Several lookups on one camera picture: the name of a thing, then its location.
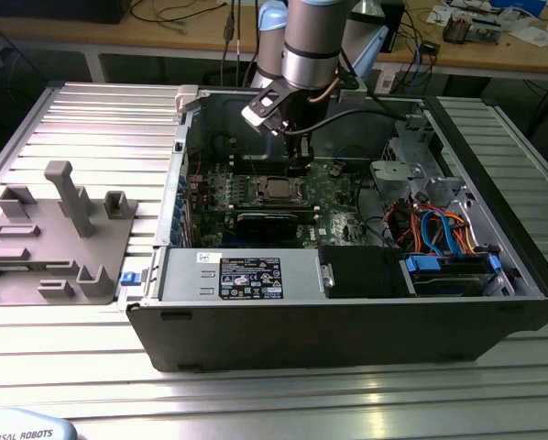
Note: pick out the black drive bay box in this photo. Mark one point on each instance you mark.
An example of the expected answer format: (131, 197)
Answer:
(361, 270)

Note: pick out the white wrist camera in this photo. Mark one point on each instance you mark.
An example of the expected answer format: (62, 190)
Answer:
(253, 117)

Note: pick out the copper wound transformer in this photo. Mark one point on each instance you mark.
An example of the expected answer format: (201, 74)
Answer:
(457, 29)

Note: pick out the white printed label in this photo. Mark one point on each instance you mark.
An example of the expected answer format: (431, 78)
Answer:
(386, 82)

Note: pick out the grey parts rack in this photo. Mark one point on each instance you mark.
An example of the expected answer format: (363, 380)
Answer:
(49, 261)

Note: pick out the blue case latch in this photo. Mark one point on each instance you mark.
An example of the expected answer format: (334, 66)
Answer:
(128, 279)

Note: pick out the white paper sheets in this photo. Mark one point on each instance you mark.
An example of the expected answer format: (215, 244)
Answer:
(535, 36)

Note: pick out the small black adapter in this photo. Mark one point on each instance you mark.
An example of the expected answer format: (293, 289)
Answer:
(430, 47)

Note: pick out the grey case latch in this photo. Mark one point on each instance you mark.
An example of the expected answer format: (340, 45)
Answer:
(187, 97)

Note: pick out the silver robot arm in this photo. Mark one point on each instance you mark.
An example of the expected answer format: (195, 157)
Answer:
(310, 46)

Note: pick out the silver power supply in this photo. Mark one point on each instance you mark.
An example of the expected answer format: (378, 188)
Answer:
(182, 275)

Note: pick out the silver-topped green CPU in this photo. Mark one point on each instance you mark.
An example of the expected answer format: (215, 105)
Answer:
(281, 189)

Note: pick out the grey metal drive cage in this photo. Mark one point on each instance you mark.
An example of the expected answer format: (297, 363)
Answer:
(395, 170)

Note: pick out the CPU socket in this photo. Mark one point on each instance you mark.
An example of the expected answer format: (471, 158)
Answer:
(259, 200)

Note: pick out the black graphics card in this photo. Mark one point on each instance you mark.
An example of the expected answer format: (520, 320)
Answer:
(265, 227)

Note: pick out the green electronics module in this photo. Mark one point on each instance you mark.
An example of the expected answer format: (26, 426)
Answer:
(485, 32)

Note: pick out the disk drive blue carrier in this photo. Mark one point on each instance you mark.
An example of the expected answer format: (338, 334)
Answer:
(423, 266)

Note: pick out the open PC case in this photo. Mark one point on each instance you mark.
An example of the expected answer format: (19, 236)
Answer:
(301, 334)

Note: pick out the green motherboard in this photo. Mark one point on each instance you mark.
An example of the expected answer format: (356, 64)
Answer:
(343, 215)

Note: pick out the large black box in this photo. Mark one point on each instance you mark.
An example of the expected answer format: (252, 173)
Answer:
(49, 11)

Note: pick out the wooden workbench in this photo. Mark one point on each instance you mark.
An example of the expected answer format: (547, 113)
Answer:
(127, 39)

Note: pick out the round coin cell battery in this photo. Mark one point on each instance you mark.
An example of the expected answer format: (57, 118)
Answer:
(334, 171)

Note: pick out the tall black device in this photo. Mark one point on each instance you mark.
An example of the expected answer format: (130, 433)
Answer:
(397, 23)

